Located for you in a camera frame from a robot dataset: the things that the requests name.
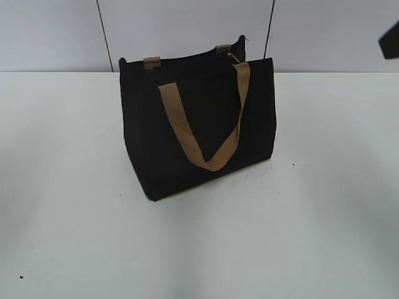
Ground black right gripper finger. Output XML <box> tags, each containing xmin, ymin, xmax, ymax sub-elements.
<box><xmin>378</xmin><ymin>21</ymin><xmax>399</xmax><ymax>60</ymax></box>

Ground silver carabiner zipper pull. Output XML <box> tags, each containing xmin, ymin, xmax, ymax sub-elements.
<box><xmin>227</xmin><ymin>53</ymin><xmax>241</xmax><ymax>64</ymax></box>

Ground black tote bag tan handles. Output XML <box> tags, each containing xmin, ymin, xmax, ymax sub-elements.
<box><xmin>118</xmin><ymin>36</ymin><xmax>277</xmax><ymax>201</ymax></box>

